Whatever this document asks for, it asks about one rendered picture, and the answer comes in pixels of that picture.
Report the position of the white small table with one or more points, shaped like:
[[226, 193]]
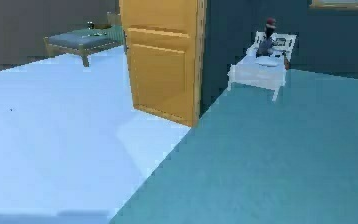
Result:
[[258, 73]]

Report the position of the orange wooden room door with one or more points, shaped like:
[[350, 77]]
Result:
[[163, 60]]

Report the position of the wooden framed window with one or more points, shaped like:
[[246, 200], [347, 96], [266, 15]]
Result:
[[342, 3]]

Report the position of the blue topped wooden table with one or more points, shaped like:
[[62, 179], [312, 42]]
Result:
[[80, 40]]

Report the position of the white slatted chair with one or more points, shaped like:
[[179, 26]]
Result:
[[283, 41]]

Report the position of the white plate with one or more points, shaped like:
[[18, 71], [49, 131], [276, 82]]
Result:
[[267, 61]]

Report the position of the dark small cup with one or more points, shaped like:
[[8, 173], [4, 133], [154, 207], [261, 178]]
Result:
[[90, 25]]

